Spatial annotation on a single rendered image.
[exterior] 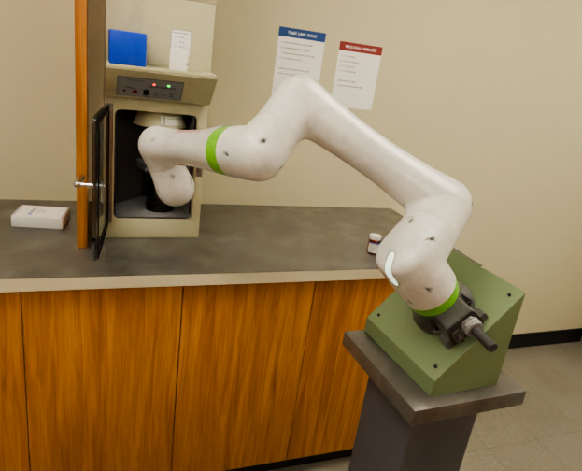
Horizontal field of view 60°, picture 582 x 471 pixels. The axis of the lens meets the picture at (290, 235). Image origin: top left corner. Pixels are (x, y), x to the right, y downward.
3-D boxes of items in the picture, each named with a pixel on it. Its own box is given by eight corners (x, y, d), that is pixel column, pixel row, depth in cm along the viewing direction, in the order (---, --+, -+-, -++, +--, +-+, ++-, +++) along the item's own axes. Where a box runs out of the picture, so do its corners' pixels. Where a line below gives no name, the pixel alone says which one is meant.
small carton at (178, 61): (171, 68, 156) (172, 48, 154) (188, 70, 157) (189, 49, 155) (169, 69, 152) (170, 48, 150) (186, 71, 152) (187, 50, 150)
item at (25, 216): (21, 215, 180) (21, 204, 179) (69, 218, 184) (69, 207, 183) (11, 226, 169) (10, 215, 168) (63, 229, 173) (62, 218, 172)
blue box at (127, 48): (107, 61, 151) (108, 28, 148) (143, 64, 155) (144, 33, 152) (108, 63, 143) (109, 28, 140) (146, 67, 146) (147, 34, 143)
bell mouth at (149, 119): (131, 118, 178) (131, 102, 176) (182, 121, 184) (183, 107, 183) (134, 127, 163) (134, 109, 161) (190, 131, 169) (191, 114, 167)
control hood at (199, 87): (104, 94, 155) (104, 60, 152) (208, 104, 167) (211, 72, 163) (105, 99, 145) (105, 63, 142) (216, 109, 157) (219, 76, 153)
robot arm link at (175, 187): (166, 217, 144) (203, 203, 146) (149, 177, 138) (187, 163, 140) (161, 202, 156) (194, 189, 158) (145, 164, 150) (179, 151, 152)
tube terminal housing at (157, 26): (102, 213, 193) (103, -9, 167) (187, 214, 204) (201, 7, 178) (103, 237, 171) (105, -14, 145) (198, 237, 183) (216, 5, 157)
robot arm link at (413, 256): (475, 267, 117) (442, 212, 107) (446, 323, 111) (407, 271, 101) (427, 260, 127) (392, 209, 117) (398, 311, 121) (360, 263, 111)
